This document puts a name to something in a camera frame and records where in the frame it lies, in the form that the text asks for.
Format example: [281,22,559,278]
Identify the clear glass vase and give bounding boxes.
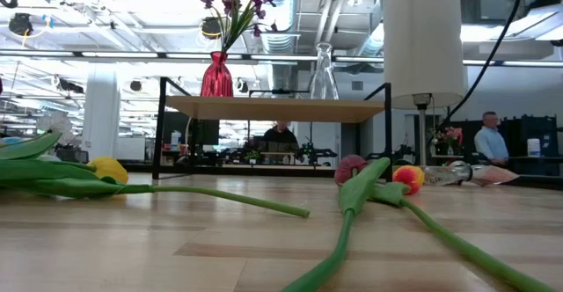
[309,41,340,100]

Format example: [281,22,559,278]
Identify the red glass vase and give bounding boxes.
[200,50,235,98]

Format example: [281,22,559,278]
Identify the maroon artificial tulip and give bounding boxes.
[281,153,391,292]

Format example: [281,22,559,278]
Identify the purple artificial flower bunch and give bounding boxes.
[200,0,279,54]

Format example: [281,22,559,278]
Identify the orange yellow artificial tulip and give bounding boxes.
[369,164,559,292]

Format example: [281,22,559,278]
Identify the white small blossom spray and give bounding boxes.
[35,110,75,147]

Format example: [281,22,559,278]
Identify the wooden shelf with black legs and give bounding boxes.
[152,77,394,186]

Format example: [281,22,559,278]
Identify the person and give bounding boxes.
[473,110,510,165]
[262,120,300,157]

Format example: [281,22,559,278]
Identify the background black robot arms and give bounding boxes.
[219,141,339,168]

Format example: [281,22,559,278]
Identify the white shade table lamp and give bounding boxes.
[382,0,470,170]

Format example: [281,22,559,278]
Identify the pink flower bouquet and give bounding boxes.
[435,126,464,157]

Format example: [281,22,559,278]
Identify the white building column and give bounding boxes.
[82,69,121,161]

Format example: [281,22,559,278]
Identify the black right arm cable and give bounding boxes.
[428,0,529,148]

